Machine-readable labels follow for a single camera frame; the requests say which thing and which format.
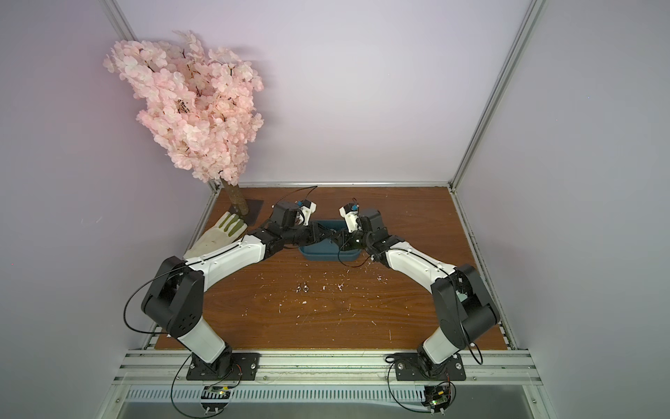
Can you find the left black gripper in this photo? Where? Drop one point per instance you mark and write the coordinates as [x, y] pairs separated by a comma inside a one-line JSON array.
[[314, 235]]

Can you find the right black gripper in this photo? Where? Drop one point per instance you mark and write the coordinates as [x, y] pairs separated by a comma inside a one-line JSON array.
[[345, 236]]

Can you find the teal plastic storage box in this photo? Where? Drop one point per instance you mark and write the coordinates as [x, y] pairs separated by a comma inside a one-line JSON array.
[[327, 250]]

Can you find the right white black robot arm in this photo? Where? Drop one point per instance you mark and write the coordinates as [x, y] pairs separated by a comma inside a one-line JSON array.
[[463, 304]]

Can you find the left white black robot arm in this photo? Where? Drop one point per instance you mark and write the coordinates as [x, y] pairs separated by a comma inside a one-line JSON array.
[[175, 297]]

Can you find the white green work glove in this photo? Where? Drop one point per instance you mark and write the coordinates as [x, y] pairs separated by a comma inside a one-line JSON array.
[[226, 230]]

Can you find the pink artificial blossom tree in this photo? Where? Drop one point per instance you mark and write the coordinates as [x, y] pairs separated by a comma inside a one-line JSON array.
[[199, 105]]

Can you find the right small circuit board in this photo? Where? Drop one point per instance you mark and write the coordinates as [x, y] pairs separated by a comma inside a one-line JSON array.
[[438, 398]]

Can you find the small circuit board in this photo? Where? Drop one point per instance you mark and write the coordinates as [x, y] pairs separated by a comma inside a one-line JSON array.
[[214, 399], [438, 398]]

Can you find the left small circuit board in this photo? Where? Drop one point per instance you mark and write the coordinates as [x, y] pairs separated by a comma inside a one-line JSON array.
[[214, 399]]

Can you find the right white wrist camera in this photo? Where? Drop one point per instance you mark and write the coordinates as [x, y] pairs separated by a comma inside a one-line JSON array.
[[350, 213]]

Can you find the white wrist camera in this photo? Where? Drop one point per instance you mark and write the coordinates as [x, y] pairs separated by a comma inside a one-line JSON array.
[[306, 209], [350, 213]]

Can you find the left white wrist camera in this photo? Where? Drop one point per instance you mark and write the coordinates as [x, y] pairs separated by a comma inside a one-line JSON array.
[[306, 209]]

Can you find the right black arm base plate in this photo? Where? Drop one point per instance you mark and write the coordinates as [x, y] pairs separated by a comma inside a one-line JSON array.
[[413, 367]]

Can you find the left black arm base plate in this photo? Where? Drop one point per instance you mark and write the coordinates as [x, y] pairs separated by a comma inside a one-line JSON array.
[[227, 367]]

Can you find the aluminium front rail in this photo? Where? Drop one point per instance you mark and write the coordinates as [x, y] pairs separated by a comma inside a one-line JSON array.
[[303, 367]]

